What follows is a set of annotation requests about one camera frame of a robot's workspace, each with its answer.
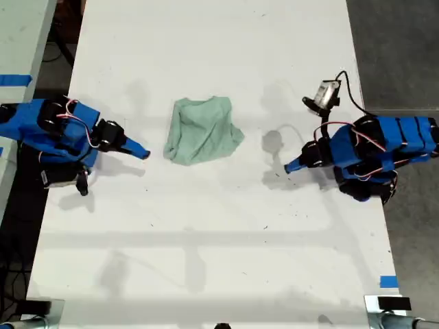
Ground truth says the pale green T-shirt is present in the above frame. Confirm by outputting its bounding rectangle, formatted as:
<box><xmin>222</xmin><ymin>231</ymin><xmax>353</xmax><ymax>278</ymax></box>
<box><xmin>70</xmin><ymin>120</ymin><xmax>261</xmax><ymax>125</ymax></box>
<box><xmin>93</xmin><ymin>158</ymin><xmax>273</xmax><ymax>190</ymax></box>
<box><xmin>162</xmin><ymin>96</ymin><xmax>246</xmax><ymax>167</ymax></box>

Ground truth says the long blue tape strip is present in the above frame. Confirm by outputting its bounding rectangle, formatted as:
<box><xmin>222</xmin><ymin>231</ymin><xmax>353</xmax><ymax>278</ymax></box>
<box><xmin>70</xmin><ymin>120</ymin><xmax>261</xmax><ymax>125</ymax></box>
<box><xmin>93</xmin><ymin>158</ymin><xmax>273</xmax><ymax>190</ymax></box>
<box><xmin>0</xmin><ymin>74</ymin><xmax>34</xmax><ymax>87</ymax></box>

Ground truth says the pale side table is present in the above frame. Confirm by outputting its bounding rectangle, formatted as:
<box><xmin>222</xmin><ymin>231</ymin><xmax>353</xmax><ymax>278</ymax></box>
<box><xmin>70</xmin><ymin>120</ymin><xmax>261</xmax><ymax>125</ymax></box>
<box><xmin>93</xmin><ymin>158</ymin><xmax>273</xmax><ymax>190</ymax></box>
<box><xmin>0</xmin><ymin>0</ymin><xmax>58</xmax><ymax>215</ymax></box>

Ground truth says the small black box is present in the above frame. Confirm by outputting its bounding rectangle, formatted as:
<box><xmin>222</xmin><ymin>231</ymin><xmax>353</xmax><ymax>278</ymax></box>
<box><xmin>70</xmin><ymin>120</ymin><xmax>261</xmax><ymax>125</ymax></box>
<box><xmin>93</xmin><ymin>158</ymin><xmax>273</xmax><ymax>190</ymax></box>
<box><xmin>24</xmin><ymin>300</ymin><xmax>53</xmax><ymax>317</ymax></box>
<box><xmin>377</xmin><ymin>295</ymin><xmax>412</xmax><ymax>312</ymax></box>

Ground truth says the grey metal table clamp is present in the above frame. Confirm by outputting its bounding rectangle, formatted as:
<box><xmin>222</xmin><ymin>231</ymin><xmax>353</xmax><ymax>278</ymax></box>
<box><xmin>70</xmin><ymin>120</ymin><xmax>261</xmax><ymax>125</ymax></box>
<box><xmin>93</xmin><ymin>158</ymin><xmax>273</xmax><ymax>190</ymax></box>
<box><xmin>0</xmin><ymin>298</ymin><xmax>66</xmax><ymax>329</ymax></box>
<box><xmin>364</xmin><ymin>294</ymin><xmax>439</xmax><ymax>329</ymax></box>

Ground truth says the black camera stalk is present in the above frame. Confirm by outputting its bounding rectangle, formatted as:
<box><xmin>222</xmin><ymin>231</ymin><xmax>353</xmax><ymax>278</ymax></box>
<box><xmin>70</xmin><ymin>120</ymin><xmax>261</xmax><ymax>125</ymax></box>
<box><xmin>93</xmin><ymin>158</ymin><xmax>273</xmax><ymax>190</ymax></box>
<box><xmin>319</xmin><ymin>112</ymin><xmax>336</xmax><ymax>141</ymax></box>

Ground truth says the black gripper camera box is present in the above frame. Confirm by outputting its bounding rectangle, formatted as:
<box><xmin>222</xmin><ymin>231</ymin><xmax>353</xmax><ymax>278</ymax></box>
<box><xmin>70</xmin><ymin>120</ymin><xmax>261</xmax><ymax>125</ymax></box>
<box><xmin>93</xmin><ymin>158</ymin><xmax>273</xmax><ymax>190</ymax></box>
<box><xmin>40</xmin><ymin>163</ymin><xmax>91</xmax><ymax>197</ymax></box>
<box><xmin>302</xmin><ymin>80</ymin><xmax>342</xmax><ymax>117</ymax></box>

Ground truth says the black camera cable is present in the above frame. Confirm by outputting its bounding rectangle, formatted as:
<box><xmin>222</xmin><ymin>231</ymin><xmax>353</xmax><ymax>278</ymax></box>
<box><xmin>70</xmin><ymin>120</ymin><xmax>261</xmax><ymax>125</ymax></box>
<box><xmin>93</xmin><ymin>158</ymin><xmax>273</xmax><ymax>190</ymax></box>
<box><xmin>335</xmin><ymin>70</ymin><xmax>370</xmax><ymax>117</ymax></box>

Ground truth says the black floor cable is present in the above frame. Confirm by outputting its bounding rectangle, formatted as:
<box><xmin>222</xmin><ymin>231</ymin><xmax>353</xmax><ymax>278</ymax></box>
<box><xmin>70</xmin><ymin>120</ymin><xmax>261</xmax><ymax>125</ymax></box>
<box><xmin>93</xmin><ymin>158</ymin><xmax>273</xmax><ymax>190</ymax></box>
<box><xmin>43</xmin><ymin>34</ymin><xmax>77</xmax><ymax>66</ymax></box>

